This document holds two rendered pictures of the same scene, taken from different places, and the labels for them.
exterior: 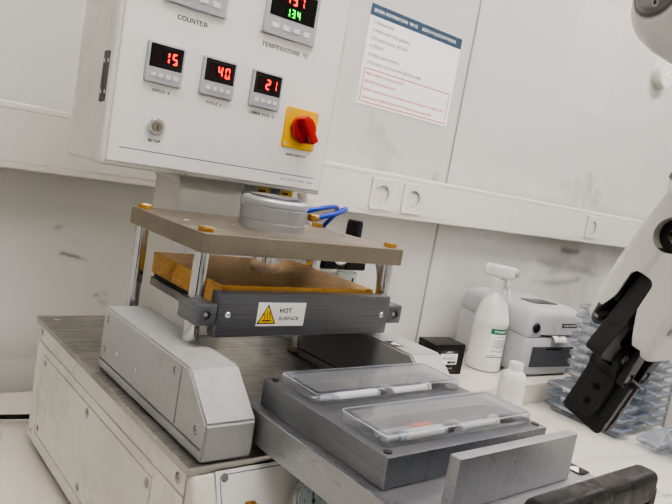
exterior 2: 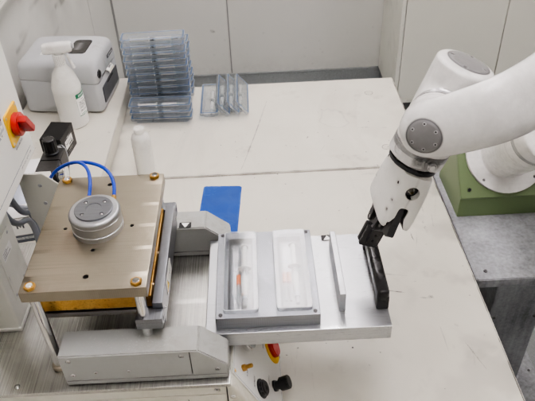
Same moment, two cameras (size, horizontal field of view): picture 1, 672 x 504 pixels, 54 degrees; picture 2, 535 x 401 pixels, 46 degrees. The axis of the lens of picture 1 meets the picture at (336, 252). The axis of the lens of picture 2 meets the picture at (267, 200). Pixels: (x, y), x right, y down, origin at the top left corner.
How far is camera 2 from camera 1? 0.75 m
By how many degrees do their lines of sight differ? 56
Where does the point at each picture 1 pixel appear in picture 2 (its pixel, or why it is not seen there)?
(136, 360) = (127, 367)
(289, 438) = (256, 333)
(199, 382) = (205, 351)
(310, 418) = (262, 320)
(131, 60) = not seen: outside the picture
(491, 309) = (67, 82)
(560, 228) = not seen: outside the picture
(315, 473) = (282, 337)
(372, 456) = (310, 317)
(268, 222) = (113, 231)
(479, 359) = (76, 121)
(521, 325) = (87, 78)
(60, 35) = not seen: outside the picture
